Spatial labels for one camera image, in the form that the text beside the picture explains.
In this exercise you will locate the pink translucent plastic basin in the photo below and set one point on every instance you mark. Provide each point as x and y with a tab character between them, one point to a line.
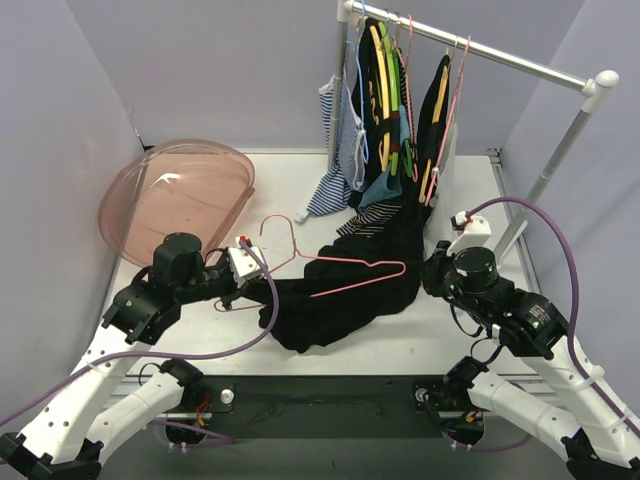
188	185

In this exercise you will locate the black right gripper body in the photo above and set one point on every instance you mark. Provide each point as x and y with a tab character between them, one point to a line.
432	275

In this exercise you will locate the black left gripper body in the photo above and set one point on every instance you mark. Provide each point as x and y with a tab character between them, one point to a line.
230	284

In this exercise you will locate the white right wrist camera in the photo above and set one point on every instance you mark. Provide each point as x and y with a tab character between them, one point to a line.
471	231

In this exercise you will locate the black hanging garment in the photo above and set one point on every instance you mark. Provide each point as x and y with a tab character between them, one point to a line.
401	238

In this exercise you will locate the blue white striped top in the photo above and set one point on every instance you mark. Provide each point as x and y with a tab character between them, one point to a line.
350	154

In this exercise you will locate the teal garment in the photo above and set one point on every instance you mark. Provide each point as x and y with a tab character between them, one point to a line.
386	186

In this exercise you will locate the aluminium frame rail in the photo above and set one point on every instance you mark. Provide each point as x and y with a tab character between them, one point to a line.
229	392

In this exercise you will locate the black tank top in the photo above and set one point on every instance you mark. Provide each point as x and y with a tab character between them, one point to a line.
306	317

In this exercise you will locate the green hanger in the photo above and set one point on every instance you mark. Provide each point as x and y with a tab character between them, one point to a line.
399	159

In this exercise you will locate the white clothes rack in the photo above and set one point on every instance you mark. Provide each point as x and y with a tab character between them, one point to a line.
510	114

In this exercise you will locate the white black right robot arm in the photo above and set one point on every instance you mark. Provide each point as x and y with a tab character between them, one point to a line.
594	439

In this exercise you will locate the pink hanger with garment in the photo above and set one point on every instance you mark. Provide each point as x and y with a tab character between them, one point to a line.
435	169

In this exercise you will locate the pink wire hanger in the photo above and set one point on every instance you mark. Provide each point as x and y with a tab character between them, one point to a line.
297	253

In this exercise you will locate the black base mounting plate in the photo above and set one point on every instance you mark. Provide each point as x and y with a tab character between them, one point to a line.
398	419

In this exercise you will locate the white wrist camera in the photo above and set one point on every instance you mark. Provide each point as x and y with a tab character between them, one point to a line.
245	260
471	231

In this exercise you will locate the yellow hanger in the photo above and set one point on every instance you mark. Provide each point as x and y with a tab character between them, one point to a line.
383	84
432	119

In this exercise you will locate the light blue hanger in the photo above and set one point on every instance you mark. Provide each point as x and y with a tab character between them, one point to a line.
361	66

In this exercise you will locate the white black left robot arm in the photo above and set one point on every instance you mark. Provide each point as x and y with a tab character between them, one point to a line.
75	433

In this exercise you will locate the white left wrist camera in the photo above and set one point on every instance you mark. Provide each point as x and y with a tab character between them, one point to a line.
245	260

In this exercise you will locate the black multicolour striped garment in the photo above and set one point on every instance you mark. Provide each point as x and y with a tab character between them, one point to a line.
371	220

